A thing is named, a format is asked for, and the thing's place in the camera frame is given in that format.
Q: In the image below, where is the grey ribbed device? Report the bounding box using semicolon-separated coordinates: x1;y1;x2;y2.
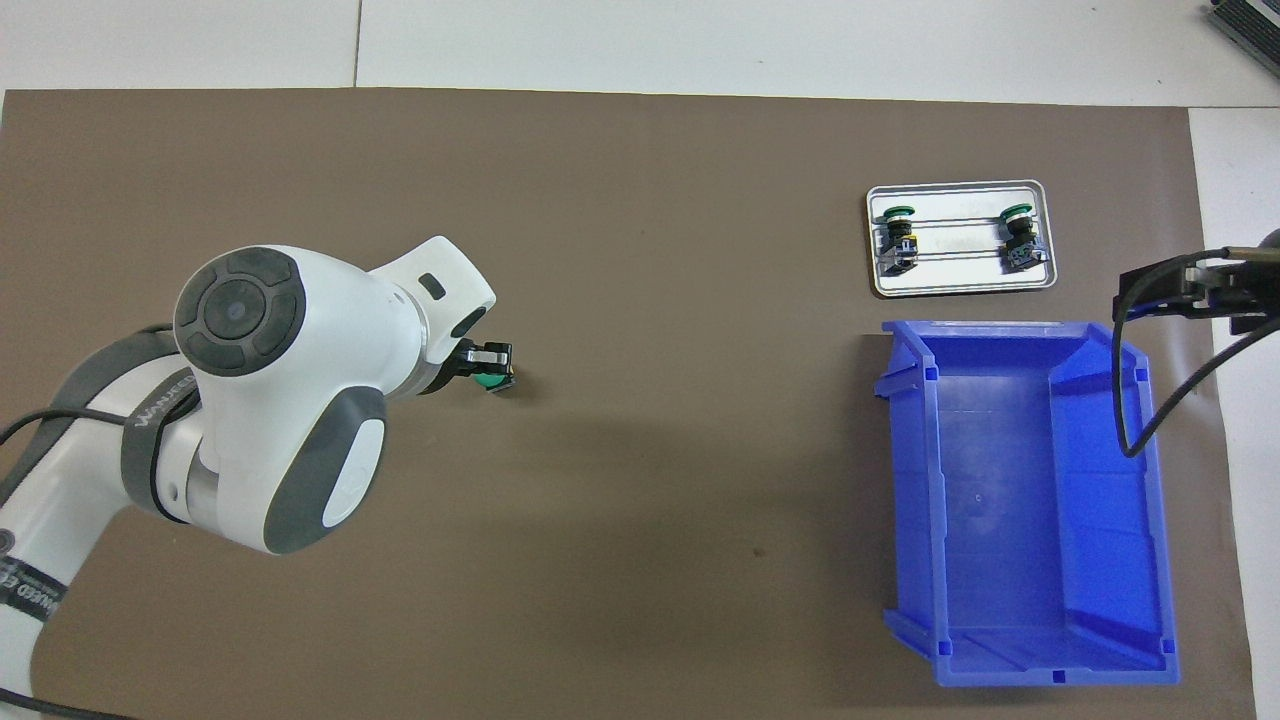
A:
1207;0;1280;53

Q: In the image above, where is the grey metal tray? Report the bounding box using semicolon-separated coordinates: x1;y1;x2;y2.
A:
866;179;1058;299

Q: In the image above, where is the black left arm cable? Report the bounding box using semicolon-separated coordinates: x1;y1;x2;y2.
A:
0;405;151;720

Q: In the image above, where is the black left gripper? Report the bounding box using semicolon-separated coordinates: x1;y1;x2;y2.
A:
428;338;515;394

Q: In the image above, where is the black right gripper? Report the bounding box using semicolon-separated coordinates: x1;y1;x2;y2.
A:
1115;228;1280;336

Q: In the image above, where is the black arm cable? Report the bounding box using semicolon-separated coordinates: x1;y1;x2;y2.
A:
1111;245;1280;460
0;405;151;720

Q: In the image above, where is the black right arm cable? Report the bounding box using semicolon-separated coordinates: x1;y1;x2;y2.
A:
1111;245;1280;460

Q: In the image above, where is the brown table mat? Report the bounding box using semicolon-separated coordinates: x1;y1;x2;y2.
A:
0;88;1256;720

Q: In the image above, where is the blue plastic storage bin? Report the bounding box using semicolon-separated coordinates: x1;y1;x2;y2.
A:
873;319;1181;689

